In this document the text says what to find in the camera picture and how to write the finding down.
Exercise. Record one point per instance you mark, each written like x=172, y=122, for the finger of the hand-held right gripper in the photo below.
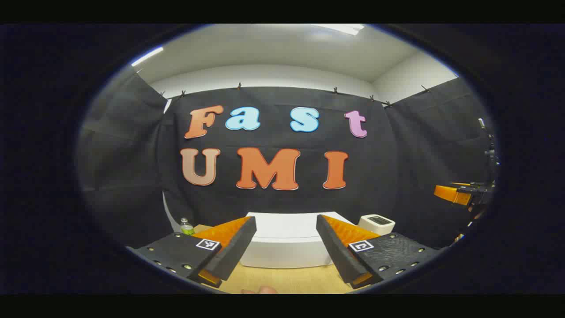
x=448, y=193

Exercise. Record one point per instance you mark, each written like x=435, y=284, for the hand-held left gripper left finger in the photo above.
x=236, y=254

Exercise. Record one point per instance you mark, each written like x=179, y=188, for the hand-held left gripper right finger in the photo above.
x=337, y=254

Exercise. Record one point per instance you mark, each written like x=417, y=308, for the white microwave oven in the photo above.
x=287, y=247

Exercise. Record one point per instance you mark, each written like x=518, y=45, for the white toaster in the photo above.
x=375, y=226

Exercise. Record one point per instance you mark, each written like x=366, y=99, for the black backdrop cloth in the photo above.
x=397, y=176

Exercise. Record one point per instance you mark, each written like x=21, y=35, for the green label bottle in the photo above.
x=186, y=229

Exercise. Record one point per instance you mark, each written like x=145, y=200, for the ceiling light strip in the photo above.
x=344, y=29
x=147, y=56

